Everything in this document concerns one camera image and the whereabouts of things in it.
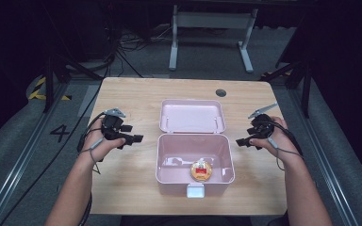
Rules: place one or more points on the person's left hand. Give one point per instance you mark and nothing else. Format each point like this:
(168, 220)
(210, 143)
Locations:
(99, 149)

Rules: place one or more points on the yellow black floor tape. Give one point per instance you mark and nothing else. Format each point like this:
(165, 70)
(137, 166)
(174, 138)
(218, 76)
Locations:
(39, 92)

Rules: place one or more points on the round yellow red-labelled packet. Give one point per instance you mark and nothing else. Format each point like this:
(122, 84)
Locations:
(201, 171)

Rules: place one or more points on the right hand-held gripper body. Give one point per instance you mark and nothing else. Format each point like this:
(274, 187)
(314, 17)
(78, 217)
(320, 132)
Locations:
(262, 127)

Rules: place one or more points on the black tripod stand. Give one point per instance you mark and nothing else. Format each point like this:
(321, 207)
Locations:
(56, 70)
(298, 78)

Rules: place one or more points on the white metal table frame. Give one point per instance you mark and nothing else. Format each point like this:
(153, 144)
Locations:
(212, 20)

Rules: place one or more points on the pink plastic box with lid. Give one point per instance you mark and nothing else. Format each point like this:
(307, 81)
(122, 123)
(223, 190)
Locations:
(194, 147)

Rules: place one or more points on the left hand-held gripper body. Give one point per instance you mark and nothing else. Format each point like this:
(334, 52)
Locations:
(110, 125)

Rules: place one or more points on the person's right hand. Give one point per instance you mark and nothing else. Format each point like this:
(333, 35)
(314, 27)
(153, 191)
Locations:
(281, 141)

